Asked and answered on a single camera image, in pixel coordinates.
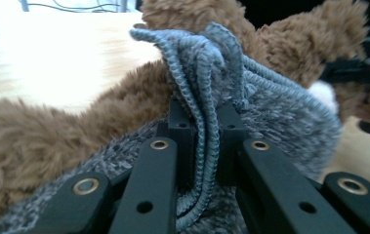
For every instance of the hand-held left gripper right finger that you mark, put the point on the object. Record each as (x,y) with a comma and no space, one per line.
(231,156)

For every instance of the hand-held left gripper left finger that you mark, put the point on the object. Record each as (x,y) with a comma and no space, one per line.
(182,156)

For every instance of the grey knitted cloth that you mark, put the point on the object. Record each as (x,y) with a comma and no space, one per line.
(270,113)

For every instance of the brown teddy bear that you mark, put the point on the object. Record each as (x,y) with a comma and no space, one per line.
(42,139)

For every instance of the black curtain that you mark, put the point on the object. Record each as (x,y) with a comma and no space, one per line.
(280,9)

